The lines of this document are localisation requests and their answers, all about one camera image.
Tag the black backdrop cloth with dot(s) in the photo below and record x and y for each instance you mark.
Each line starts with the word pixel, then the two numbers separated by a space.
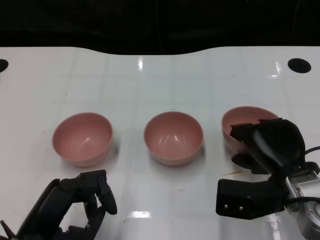
pixel 75 22

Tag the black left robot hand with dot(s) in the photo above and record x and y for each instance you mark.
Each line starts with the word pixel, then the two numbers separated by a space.
pixel 45 215

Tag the pink plastic bowl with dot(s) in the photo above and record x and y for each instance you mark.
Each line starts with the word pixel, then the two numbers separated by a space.
pixel 245 116
pixel 172 140
pixel 82 140

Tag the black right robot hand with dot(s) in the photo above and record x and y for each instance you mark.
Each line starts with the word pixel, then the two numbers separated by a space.
pixel 275 145

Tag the black round table grommet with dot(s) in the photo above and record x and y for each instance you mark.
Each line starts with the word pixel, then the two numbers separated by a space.
pixel 299 65
pixel 2 65

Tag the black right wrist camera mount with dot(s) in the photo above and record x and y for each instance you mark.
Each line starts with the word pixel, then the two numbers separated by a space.
pixel 237 197

